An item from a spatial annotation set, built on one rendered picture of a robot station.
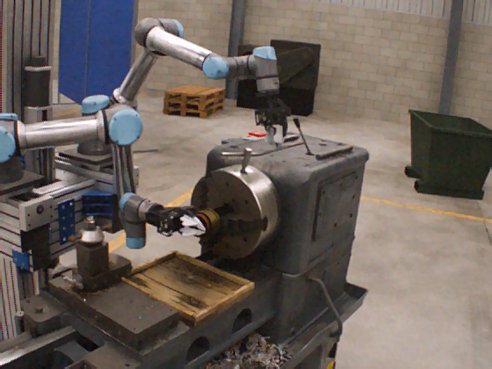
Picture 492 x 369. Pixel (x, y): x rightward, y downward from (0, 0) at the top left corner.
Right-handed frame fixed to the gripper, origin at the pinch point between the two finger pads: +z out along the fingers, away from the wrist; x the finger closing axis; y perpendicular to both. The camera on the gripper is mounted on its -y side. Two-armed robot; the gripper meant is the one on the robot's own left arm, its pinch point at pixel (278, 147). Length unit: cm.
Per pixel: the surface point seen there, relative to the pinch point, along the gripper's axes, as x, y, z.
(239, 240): -7.7, 18.7, 28.8
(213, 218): -9.2, 28.9, 18.5
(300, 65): -415, -750, -78
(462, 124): -62, -570, 41
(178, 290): -16, 42, 40
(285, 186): 3.3, 3.2, 13.3
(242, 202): -4.6, 18.7, 15.5
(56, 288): -31, 78, 29
